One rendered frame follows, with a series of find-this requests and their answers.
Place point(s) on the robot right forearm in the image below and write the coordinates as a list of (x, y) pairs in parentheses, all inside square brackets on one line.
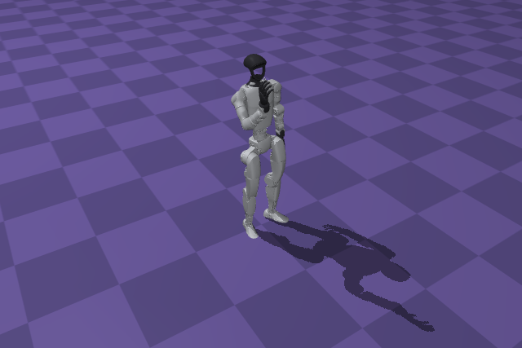
[(254, 119)]

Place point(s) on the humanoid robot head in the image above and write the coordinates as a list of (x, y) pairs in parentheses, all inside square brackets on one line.
[(253, 62)]

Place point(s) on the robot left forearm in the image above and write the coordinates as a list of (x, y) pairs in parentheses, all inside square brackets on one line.
[(279, 123)]

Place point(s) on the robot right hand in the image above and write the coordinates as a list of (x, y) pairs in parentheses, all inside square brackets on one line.
[(263, 95)]

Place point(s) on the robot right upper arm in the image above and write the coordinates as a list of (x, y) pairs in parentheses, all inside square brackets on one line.
[(238, 100)]

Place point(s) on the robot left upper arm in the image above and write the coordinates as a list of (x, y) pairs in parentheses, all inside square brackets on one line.
[(277, 107)]

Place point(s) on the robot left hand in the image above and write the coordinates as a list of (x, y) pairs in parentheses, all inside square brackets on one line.
[(282, 134)]

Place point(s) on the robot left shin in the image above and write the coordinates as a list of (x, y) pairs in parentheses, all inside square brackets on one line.
[(272, 195)]

